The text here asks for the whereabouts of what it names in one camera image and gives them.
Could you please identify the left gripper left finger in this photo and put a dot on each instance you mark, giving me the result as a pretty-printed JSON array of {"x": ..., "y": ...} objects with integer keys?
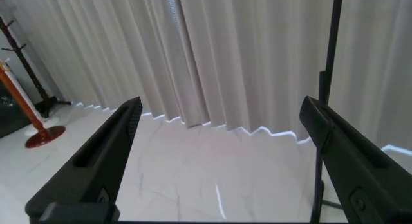
[{"x": 90, "y": 172}]

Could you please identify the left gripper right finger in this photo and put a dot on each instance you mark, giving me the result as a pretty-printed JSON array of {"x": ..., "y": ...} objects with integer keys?
[{"x": 363, "y": 182}]

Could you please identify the black clothes rack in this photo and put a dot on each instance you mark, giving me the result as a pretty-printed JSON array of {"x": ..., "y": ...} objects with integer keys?
[{"x": 331, "y": 50}]

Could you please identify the red pole stand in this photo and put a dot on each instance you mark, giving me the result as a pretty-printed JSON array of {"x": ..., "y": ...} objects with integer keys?
[{"x": 29, "y": 117}]

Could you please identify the dark wooden coat stand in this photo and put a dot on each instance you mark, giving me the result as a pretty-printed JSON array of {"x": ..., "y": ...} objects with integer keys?
[{"x": 24, "y": 66}]

